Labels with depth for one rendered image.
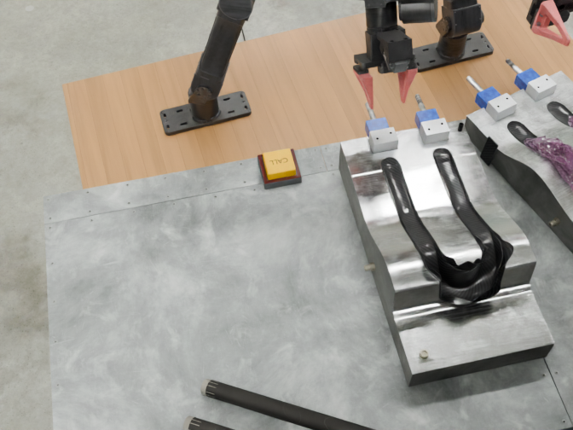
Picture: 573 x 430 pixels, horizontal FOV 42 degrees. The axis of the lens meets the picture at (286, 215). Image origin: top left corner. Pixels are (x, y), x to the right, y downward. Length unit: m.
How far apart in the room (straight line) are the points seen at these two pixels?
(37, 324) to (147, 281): 0.99
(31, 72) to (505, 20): 1.85
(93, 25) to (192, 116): 1.57
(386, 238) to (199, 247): 0.38
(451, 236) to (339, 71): 0.58
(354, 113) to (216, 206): 0.39
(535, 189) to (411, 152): 0.26
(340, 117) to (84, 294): 0.68
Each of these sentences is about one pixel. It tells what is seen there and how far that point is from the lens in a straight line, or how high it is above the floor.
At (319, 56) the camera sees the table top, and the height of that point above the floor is 0.80.
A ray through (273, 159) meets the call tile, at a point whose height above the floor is 0.84.
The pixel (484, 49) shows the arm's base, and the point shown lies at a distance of 1.89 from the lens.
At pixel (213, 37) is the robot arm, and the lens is 1.51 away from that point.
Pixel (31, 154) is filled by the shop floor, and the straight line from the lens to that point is 2.83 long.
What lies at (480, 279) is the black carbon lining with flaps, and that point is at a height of 0.88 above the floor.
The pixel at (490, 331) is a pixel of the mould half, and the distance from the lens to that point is 1.39.
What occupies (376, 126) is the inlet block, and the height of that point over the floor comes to 0.90.
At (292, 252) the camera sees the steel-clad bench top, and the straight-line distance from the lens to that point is 1.50.
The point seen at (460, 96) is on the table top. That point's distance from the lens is 1.78.
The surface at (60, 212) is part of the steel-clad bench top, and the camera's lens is 1.63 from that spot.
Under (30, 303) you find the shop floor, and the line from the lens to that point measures 2.50.
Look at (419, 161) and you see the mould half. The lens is 1.53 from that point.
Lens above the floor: 2.09
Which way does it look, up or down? 56 degrees down
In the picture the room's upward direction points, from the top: 2 degrees counter-clockwise
